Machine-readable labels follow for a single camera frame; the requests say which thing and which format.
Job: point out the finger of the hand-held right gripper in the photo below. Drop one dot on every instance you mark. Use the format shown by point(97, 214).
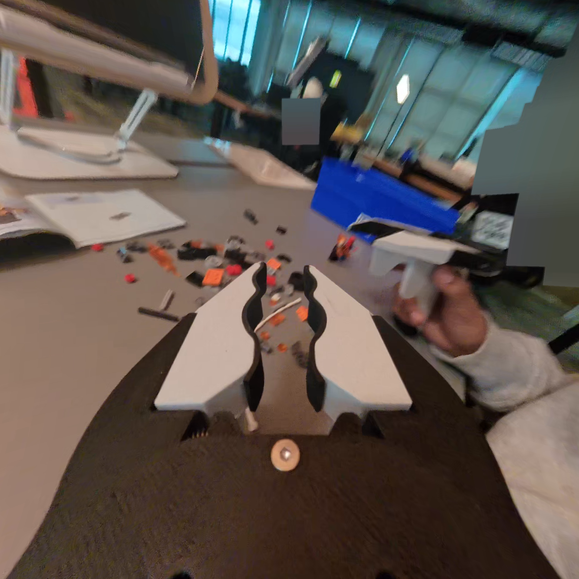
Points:
point(416, 251)
point(398, 224)

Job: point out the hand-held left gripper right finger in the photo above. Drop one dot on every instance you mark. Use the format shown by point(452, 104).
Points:
point(362, 357)

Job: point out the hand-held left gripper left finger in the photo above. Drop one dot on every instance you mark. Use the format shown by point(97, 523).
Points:
point(212, 353)

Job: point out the red blue lego minifigure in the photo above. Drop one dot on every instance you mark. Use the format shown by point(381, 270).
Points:
point(349, 244)

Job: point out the black flaming lego minifigure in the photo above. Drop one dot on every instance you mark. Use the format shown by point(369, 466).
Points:
point(337, 252)

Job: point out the pile of lego pieces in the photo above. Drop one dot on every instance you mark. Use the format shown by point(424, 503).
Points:
point(212, 267)

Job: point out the person's right forearm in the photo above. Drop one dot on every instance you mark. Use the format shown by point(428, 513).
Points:
point(511, 366)

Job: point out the lego instruction booklet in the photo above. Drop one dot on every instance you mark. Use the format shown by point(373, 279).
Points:
point(99, 215)

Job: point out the person's right hand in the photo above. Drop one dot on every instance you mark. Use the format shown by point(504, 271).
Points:
point(457, 316)

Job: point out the blue plastic bin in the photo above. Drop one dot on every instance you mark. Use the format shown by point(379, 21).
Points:
point(375, 194)

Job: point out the studio light on stand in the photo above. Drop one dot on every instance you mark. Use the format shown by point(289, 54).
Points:
point(402, 89)

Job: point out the laminated paper sheet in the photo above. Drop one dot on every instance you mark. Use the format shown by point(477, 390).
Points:
point(267, 167)

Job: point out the person's grey sweatshirt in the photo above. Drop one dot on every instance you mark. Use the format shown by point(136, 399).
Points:
point(538, 475)

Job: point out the white tablet stand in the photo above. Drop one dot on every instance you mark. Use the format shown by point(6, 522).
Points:
point(68, 158)

